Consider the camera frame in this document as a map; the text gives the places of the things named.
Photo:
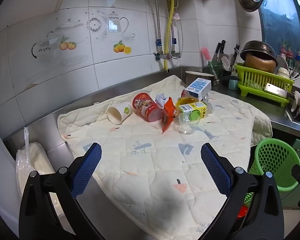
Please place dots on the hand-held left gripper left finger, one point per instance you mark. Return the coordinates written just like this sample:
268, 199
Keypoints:
87, 170

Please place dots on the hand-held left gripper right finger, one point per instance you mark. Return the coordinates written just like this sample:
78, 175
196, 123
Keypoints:
215, 170

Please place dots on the green plastic basket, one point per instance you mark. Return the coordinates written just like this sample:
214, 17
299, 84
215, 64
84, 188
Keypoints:
275, 160

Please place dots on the clear plastic cup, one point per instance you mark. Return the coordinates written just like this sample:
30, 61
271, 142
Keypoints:
188, 127

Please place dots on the yellow green juice carton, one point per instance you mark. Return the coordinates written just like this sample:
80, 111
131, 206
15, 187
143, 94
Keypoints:
192, 112

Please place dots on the white paper cup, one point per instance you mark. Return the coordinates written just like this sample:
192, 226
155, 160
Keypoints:
120, 112

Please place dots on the orange snack bag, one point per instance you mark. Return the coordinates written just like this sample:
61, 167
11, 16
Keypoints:
168, 117

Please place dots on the yellow plastic wrapper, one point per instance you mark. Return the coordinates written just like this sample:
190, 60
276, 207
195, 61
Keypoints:
186, 101

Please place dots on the red drink can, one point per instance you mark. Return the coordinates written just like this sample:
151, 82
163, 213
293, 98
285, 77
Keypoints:
183, 93

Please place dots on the blue white milk carton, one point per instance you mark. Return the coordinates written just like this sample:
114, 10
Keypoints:
197, 87

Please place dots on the red paper cup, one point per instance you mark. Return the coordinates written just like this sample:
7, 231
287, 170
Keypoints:
146, 106

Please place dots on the red plastic object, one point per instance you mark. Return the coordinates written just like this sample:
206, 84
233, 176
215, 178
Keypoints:
241, 212

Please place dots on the white plastic bag package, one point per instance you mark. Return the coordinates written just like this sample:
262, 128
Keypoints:
37, 160

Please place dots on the quilted printed mat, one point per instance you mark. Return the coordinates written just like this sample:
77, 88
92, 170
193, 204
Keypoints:
140, 180

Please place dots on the steel sink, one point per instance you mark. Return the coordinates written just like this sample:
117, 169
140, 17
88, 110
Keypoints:
298, 120

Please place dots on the white rag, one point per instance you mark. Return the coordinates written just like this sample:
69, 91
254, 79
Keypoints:
297, 102

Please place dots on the teal cup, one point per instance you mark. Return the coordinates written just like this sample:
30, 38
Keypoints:
232, 84

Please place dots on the steel cleaver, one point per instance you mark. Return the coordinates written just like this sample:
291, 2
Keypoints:
275, 90

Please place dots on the metal pot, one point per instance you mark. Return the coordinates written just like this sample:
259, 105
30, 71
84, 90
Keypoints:
200, 81

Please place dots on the green dish rack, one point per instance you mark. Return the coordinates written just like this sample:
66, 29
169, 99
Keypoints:
255, 80

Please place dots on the white bowl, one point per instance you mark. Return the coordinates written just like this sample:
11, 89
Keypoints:
282, 73

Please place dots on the green glass jar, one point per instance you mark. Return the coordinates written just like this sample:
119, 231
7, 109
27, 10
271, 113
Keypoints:
213, 67

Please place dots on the white spatula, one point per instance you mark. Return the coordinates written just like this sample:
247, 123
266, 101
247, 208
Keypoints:
225, 62

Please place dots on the brown clay pot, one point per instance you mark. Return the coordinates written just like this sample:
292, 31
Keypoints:
260, 63

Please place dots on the metal water valve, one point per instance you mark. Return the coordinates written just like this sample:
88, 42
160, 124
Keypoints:
159, 55
176, 54

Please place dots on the dark metal wok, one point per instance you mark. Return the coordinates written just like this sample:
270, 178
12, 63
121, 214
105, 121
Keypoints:
257, 47

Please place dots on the window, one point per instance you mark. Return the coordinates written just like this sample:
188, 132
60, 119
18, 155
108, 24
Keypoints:
280, 22

